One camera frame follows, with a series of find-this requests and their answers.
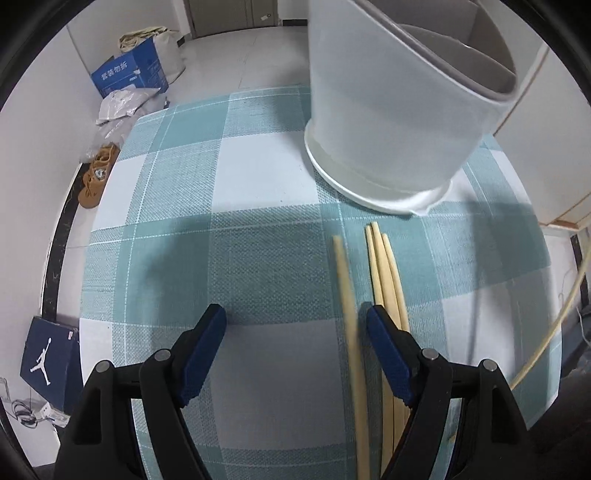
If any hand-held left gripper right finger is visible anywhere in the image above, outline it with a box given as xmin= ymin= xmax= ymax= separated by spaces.
xmin=366 ymin=302 xmax=530 ymax=480

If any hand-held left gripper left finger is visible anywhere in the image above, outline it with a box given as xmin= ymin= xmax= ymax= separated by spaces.
xmin=53 ymin=303 xmax=228 ymax=480

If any pale wooden chopstick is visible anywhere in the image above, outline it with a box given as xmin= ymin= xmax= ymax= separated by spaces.
xmin=332 ymin=234 xmax=371 ymax=480
xmin=372 ymin=222 xmax=404 ymax=444
xmin=381 ymin=233 xmax=413 ymax=430
xmin=365 ymin=224 xmax=393 ymax=467

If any white utensil holder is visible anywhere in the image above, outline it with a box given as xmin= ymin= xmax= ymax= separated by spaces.
xmin=304 ymin=0 xmax=550 ymax=216

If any teal plaid tablecloth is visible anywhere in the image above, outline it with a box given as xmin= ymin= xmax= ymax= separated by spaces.
xmin=79 ymin=83 xmax=565 ymax=480

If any dark blue shoe box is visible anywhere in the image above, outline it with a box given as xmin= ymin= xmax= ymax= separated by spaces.
xmin=19 ymin=316 xmax=82 ymax=415

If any white wardrobe with gold trim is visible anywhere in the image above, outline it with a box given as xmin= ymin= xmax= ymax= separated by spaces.
xmin=492 ymin=44 xmax=591 ymax=229

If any blue cardboard box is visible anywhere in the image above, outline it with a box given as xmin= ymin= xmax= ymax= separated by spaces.
xmin=91 ymin=38 xmax=169 ymax=99

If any cream canvas tote bag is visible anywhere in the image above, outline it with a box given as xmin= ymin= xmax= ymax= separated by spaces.
xmin=119 ymin=27 xmax=186 ymax=86

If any grey door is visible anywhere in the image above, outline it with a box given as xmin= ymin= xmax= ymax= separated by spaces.
xmin=185 ymin=0 xmax=309 ymax=40

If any yellow cable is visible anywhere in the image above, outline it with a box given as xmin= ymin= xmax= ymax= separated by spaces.
xmin=510 ymin=240 xmax=591 ymax=389

